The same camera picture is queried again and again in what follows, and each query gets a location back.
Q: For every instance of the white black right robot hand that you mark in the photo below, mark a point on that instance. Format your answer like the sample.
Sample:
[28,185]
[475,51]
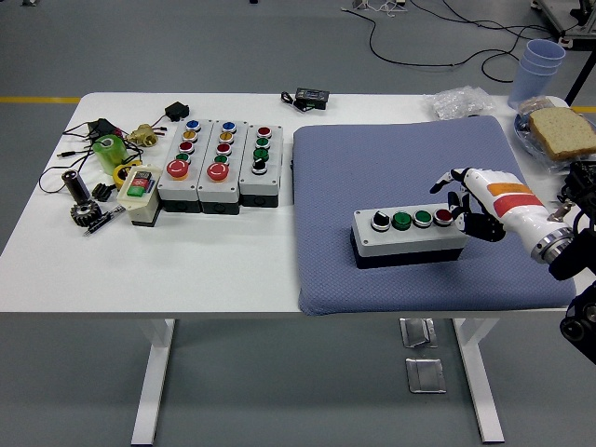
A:
[503,195]

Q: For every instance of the four-control box with knob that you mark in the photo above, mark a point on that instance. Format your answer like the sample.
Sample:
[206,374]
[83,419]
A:
[410,239]
[261,185]

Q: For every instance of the five-button control box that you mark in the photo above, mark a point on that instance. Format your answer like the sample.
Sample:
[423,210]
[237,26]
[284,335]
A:
[172,188]
[215,189]

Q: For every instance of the clear glass plate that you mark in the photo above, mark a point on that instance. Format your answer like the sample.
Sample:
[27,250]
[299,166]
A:
[522,135]

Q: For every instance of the white bread slice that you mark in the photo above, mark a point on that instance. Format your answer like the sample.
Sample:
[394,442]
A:
[563,132]

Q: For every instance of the clear plastic bag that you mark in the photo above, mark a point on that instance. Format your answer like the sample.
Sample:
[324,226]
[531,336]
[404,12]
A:
[456,102]

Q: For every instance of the stacked pale blue cups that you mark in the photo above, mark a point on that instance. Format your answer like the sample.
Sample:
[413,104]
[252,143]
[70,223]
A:
[531,79]

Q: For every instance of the black slanted stand leg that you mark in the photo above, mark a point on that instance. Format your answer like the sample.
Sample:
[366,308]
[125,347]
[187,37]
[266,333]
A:
[579,79]

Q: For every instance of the metal floor socket plate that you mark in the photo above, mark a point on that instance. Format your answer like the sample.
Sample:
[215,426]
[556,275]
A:
[416,333]
[424,375]

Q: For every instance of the blue-grey quilted mat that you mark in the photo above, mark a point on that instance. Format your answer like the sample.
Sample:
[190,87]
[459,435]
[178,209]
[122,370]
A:
[335,186]

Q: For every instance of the white table leg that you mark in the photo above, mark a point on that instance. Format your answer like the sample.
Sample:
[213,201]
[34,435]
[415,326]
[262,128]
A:
[153,382]
[484,396]

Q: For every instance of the black digital meter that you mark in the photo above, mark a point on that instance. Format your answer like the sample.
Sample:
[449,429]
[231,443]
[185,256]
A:
[312,96]

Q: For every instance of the black servo motor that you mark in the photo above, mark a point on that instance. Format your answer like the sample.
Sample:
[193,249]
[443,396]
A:
[177,112]

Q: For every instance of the brass pipe fitting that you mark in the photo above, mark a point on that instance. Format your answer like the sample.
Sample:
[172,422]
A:
[142,135]

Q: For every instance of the yellow tape roll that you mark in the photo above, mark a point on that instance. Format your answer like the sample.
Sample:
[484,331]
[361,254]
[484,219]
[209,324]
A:
[117,174]

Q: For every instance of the green translucent cylinder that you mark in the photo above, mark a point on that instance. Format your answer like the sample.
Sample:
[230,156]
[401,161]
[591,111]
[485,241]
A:
[109,158]

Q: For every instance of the thin metal pin tool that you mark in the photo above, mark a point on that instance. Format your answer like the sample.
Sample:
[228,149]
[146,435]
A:
[100,223]

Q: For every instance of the black power adapter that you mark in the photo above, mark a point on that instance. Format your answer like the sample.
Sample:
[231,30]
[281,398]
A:
[102,126]

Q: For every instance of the large black gear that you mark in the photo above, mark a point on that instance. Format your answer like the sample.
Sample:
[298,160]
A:
[85,215]

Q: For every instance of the dark metal cylinder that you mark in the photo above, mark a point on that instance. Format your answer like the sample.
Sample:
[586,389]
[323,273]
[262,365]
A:
[76,186]

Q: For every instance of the aluminium frame stand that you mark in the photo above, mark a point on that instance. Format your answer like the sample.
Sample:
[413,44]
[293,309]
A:
[559,18]

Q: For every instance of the cream switch box red green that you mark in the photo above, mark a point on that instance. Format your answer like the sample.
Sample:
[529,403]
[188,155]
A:
[139,209]

